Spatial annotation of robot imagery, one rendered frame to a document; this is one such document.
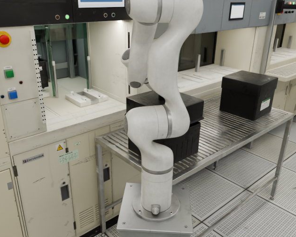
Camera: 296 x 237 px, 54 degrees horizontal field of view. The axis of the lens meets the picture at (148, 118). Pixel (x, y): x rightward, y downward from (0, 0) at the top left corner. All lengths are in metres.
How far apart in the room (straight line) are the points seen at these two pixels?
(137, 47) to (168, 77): 0.28
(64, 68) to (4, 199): 1.28
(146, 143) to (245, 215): 1.58
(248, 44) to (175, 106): 2.05
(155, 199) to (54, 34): 1.33
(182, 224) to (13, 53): 1.02
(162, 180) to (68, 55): 1.67
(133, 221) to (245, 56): 2.17
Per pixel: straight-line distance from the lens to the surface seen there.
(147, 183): 1.11
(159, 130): 0.98
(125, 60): 1.25
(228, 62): 3.09
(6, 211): 1.74
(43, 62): 2.08
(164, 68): 0.91
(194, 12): 0.90
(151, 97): 1.48
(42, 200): 1.80
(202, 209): 2.42
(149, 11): 0.85
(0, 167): 1.60
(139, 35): 1.13
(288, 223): 2.52
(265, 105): 2.19
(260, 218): 2.47
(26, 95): 1.52
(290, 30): 4.42
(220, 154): 1.62
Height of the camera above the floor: 1.55
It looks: 23 degrees down
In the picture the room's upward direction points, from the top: 1 degrees clockwise
